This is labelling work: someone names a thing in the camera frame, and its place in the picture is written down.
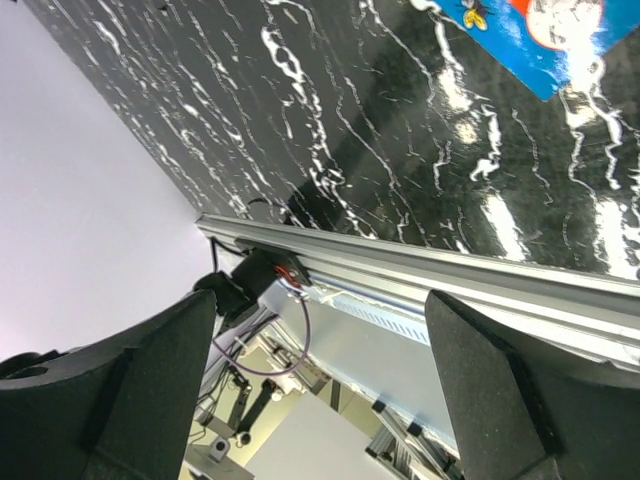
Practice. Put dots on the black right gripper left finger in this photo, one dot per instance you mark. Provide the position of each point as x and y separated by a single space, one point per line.
120 408

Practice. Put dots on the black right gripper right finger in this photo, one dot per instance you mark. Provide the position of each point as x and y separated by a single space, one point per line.
521 408

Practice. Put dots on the blue thin children's book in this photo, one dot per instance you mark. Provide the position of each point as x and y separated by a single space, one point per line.
546 45

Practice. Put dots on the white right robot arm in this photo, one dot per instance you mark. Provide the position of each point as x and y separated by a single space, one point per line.
230 295

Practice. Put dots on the aluminium front rail frame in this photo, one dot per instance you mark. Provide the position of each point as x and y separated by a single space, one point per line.
592 315

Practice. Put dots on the white slotted cable duct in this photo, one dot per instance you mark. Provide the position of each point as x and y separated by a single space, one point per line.
408 322

